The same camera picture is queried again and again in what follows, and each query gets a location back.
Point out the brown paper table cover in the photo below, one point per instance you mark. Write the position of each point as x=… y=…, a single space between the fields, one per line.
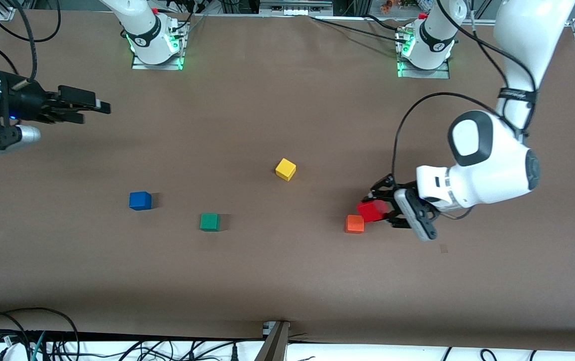
x=287 y=276

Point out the orange wooden block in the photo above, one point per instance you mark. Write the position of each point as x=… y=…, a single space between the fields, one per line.
x=354 y=224

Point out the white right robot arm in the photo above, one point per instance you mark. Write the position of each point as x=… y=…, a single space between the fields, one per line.
x=142 y=20

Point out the red wooden block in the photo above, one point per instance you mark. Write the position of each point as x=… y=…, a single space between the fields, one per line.
x=370 y=210

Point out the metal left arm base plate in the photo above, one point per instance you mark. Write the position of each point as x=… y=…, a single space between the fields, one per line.
x=423 y=74

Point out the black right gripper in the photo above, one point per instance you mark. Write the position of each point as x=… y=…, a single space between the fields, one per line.
x=25 y=103

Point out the blue wooden block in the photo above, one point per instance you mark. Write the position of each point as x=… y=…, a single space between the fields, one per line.
x=140 y=201

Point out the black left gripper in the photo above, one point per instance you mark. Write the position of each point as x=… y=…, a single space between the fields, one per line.
x=387 y=190

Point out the grey metal post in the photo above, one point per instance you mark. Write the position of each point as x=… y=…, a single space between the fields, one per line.
x=275 y=346

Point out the grey metal rail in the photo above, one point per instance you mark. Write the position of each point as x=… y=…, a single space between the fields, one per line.
x=295 y=7

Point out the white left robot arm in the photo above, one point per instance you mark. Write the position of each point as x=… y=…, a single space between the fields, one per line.
x=493 y=165

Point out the yellow wooden block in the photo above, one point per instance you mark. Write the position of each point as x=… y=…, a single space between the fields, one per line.
x=285 y=169

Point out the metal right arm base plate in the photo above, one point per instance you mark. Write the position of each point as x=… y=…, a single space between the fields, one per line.
x=157 y=66

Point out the green wooden block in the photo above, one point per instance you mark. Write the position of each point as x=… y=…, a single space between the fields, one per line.
x=209 y=222

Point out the small aluminium bracket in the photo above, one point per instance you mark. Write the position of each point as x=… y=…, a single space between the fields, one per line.
x=267 y=328

